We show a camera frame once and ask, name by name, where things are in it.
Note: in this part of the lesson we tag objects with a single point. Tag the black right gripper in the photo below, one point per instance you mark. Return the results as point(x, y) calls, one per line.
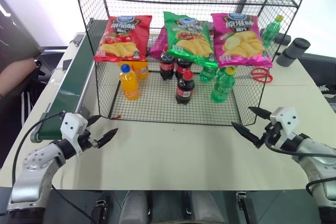
point(273, 132)

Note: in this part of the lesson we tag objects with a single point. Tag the dark grey rounded shape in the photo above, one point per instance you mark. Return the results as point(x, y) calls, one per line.
point(207, 208)
point(134, 208)

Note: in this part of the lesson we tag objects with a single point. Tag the green conveyor belt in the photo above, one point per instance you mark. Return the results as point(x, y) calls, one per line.
point(71, 82)

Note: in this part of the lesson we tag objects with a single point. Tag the green potato chips bag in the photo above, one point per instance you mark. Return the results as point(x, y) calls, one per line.
point(190, 40)

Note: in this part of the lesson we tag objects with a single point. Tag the dark grey cylindrical device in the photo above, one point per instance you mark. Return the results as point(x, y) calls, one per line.
point(292, 51)

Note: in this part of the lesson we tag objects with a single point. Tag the magenta potato chips bag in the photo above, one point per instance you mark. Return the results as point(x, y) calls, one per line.
point(158, 45)
point(240, 41)

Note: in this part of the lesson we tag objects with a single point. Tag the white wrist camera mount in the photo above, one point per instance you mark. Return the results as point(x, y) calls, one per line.
point(284, 117)
point(71, 127)

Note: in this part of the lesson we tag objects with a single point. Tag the black white-printed case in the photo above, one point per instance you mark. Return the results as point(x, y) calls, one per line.
point(323, 77)

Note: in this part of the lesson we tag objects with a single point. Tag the green soda bottle yellow cap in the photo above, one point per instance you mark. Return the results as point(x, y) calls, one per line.
point(207, 74)
point(223, 86)
point(271, 31)

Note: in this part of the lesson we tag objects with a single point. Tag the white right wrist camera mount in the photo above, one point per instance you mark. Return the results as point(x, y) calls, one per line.
point(284, 117)

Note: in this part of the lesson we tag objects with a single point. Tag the dark grey flat panel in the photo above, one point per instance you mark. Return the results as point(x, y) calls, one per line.
point(15, 30)

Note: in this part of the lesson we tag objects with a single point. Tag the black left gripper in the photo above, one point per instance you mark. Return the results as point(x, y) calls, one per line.
point(86, 140)

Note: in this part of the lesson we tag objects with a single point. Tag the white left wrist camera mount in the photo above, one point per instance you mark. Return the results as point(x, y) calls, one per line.
point(71, 127)

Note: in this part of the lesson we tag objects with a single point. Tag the small red scrap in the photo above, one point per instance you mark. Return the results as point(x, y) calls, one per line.
point(116, 116)

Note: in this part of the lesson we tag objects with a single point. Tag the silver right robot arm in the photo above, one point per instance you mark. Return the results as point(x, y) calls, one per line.
point(315, 153)

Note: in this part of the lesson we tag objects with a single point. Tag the person's bare forearm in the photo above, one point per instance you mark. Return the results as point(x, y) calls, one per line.
point(15, 74)

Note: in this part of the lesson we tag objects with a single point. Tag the red potato chips bag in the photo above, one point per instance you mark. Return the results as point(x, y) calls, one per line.
point(123, 37)

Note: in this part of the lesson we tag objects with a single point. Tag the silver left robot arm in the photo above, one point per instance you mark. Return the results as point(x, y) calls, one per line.
point(34, 166)

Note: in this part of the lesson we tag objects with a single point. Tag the orange soda bottle blue cap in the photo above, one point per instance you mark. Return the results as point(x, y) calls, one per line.
point(141, 69)
point(129, 85)

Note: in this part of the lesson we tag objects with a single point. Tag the cola bottle red cap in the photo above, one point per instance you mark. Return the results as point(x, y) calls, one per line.
point(183, 67)
point(167, 68)
point(185, 90)

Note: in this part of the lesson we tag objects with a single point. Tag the black white-striped trousers leg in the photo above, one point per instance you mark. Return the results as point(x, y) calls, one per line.
point(23, 103)

